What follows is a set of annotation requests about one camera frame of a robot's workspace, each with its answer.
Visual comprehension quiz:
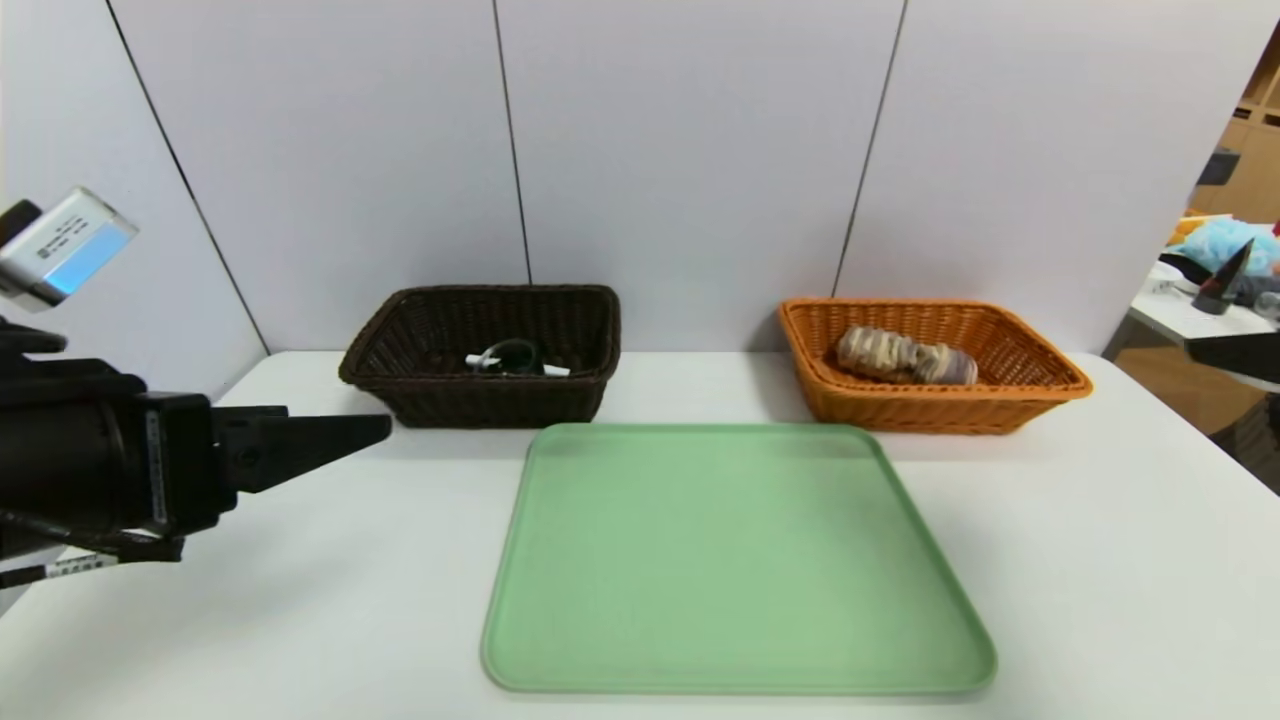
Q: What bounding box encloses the white marker with black cap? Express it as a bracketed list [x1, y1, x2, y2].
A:
[465, 353, 571, 379]

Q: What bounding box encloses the marbled twisted bread roll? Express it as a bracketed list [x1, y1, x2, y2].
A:
[836, 325, 980, 387]

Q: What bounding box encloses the dark brown wicker basket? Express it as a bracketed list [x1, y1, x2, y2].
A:
[337, 284, 622, 430]

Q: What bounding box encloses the orange wicker basket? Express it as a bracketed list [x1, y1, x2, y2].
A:
[778, 297, 1094, 436]

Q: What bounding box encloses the light green plastic tray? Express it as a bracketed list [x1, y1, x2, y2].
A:
[480, 423, 998, 695]

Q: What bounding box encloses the white side table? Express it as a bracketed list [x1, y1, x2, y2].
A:
[1126, 262, 1280, 395]

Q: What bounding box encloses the black cone object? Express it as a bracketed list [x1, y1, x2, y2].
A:
[1193, 238, 1256, 314]

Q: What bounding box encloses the light blue fluffy item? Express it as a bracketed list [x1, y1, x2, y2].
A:
[1180, 215, 1280, 276]

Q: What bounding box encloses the dark woven object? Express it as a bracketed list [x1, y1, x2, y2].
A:
[1210, 393, 1280, 498]

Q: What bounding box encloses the wooden shelf unit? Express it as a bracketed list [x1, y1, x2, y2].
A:
[1186, 20, 1280, 226]

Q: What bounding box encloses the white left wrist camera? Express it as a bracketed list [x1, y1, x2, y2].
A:
[0, 187, 139, 313]

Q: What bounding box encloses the thin braided cable with label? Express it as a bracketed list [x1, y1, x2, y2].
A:
[0, 508, 187, 591]

